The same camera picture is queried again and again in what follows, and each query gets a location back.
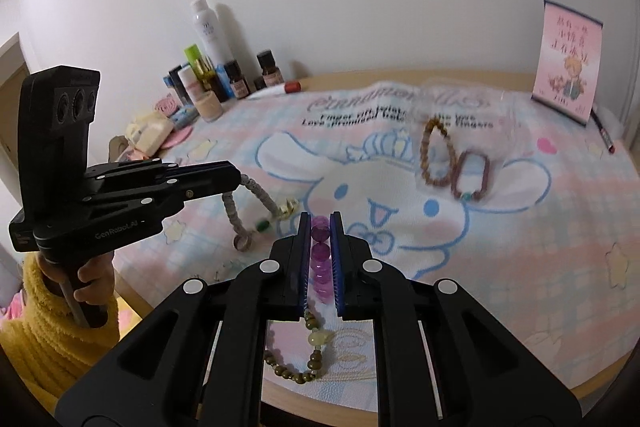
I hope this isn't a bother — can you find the clear plastic box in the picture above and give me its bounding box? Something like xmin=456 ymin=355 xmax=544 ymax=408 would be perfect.
xmin=407 ymin=77 xmax=526 ymax=204

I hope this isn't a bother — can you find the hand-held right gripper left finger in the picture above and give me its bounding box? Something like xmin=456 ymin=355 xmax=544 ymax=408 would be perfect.
xmin=54 ymin=212 xmax=312 ymax=427

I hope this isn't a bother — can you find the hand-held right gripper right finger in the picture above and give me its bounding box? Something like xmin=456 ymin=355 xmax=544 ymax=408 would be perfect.
xmin=331 ymin=211 xmax=588 ymax=427

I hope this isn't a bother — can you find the white tube with red cap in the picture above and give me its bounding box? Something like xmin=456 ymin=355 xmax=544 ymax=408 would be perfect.
xmin=247 ymin=80 xmax=301 ymax=102

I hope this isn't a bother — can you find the black and red pen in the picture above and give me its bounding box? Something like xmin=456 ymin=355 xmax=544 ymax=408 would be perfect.
xmin=591 ymin=104 xmax=617 ymax=155

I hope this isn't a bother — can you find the light brown wooden bead bracelet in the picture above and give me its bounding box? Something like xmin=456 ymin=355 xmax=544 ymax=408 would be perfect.
xmin=420 ymin=118 xmax=458 ymax=188

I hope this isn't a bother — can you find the white spray bottle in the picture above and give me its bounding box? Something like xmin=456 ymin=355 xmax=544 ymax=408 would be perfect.
xmin=190 ymin=0 xmax=236 ymax=68

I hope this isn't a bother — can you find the dark slim cosmetic tube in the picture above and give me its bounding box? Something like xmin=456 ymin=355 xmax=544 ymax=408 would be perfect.
xmin=167 ymin=66 xmax=186 ymax=105

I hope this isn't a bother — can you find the pink desk calendar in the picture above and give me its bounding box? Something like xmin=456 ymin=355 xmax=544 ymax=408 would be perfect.
xmin=530 ymin=0 xmax=605 ymax=126

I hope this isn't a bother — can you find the beige round jar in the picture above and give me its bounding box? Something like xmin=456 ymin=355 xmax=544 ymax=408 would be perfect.
xmin=194 ymin=91 xmax=222 ymax=122

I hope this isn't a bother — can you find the brown glass dropper bottle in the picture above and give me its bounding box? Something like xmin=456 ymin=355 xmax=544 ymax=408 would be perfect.
xmin=256 ymin=50 xmax=279 ymax=90
xmin=223 ymin=61 xmax=249 ymax=100

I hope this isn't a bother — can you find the purple and olive bead bracelet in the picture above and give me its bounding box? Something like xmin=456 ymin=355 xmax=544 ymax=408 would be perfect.
xmin=262 ymin=215 xmax=336 ymax=384

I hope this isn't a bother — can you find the reddish brown bead bracelet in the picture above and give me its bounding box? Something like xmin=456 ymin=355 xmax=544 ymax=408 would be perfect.
xmin=450 ymin=149 xmax=494 ymax=202

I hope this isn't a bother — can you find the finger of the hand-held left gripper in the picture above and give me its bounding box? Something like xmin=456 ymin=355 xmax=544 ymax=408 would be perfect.
xmin=85 ymin=159 xmax=242 ymax=198
xmin=82 ymin=193 xmax=187 ymax=233

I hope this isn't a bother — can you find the grey bead bracelet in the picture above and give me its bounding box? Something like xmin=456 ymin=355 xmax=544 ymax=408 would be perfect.
xmin=220 ymin=173 xmax=296 ymax=254

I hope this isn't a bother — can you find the cartoon printed pastel mat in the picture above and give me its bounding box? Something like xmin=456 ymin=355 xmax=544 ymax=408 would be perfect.
xmin=112 ymin=79 xmax=640 ymax=408

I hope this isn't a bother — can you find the light blue small box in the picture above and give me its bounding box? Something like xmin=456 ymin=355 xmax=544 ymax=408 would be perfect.
xmin=170 ymin=107 xmax=198 ymax=130

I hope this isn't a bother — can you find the person's left forearm yellow sleeve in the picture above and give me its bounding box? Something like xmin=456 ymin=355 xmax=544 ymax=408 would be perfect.
xmin=0 ymin=252 xmax=132 ymax=414

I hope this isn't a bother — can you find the amber bottle with gold cap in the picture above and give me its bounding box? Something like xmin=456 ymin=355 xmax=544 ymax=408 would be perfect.
xmin=194 ymin=57 xmax=226 ymax=102

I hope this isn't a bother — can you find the white bottle with pink label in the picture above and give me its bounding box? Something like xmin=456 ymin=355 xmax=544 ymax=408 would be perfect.
xmin=179 ymin=67 xmax=201 ymax=105

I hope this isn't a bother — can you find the light wooden cabinet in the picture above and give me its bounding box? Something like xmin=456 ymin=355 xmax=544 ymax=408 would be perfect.
xmin=0 ymin=32 xmax=33 ymax=228

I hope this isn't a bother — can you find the person's left hand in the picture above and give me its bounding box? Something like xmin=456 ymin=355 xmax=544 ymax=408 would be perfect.
xmin=39 ymin=252 xmax=117 ymax=315

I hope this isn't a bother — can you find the pink round swirl item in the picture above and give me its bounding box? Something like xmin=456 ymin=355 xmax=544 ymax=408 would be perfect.
xmin=155 ymin=94 xmax=181 ymax=118

